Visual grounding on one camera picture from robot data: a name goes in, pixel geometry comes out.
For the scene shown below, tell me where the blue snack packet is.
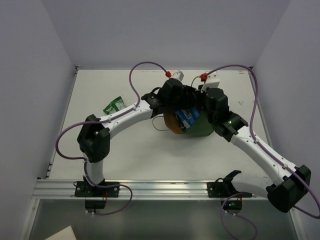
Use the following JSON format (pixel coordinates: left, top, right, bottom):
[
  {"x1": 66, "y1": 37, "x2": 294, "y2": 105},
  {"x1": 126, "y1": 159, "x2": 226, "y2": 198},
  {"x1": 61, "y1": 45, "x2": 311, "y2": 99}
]
[{"x1": 173, "y1": 107, "x2": 200, "y2": 131}]

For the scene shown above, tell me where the green paper bag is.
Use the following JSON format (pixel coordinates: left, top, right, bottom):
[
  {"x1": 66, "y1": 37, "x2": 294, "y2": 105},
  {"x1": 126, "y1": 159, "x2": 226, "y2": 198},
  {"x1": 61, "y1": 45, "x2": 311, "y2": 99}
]
[{"x1": 152, "y1": 107, "x2": 214, "y2": 137}]

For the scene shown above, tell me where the green snack packet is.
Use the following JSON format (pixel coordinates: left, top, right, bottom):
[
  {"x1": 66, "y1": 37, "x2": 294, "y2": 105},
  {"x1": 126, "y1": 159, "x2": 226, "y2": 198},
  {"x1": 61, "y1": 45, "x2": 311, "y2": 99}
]
[{"x1": 103, "y1": 96, "x2": 127, "y2": 115}]

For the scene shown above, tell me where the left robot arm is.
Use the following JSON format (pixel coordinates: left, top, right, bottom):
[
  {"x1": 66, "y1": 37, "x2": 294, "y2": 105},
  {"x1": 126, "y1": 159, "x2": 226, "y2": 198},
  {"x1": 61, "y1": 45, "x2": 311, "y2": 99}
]
[{"x1": 77, "y1": 78, "x2": 201, "y2": 197}]

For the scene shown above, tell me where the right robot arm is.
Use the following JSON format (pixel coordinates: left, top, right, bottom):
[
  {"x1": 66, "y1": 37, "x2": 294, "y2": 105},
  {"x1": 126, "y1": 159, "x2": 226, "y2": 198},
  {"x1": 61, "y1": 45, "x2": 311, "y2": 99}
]
[{"x1": 197, "y1": 88, "x2": 311, "y2": 213}]

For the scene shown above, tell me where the beige board corner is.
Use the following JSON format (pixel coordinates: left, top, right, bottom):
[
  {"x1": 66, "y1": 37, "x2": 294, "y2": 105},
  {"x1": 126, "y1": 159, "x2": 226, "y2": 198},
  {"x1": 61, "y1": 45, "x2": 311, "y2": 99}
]
[{"x1": 38, "y1": 225, "x2": 77, "y2": 240}]

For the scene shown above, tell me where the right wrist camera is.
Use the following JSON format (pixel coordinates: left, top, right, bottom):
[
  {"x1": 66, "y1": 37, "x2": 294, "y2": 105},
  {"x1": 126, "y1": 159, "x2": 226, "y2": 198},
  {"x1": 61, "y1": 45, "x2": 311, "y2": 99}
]
[{"x1": 200, "y1": 71, "x2": 220, "y2": 93}]

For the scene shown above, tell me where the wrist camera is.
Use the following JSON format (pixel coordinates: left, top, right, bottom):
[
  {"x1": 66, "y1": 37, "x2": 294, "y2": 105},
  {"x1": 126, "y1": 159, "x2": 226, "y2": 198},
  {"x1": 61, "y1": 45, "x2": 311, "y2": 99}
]
[
  {"x1": 200, "y1": 71, "x2": 220, "y2": 93},
  {"x1": 171, "y1": 71, "x2": 184, "y2": 82}
]

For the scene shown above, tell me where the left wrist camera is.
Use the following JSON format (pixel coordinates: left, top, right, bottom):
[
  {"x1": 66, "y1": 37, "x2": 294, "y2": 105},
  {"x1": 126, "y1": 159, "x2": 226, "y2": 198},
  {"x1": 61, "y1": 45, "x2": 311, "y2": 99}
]
[{"x1": 171, "y1": 71, "x2": 184, "y2": 82}]

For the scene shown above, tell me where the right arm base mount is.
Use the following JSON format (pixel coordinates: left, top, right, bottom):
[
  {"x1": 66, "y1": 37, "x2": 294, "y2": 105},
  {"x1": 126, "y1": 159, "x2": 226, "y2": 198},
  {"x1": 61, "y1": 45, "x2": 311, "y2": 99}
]
[{"x1": 206, "y1": 178, "x2": 253, "y2": 213}]

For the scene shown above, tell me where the aluminium mounting rail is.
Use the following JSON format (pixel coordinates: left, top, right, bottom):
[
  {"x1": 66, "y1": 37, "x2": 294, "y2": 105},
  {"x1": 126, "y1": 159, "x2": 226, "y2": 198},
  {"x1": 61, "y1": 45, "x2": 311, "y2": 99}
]
[{"x1": 32, "y1": 175, "x2": 272, "y2": 201}]

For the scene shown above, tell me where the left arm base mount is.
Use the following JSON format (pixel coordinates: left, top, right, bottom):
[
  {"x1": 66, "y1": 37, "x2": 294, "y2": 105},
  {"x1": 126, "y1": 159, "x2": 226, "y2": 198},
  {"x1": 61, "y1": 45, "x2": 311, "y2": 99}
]
[{"x1": 73, "y1": 180, "x2": 120, "y2": 213}]

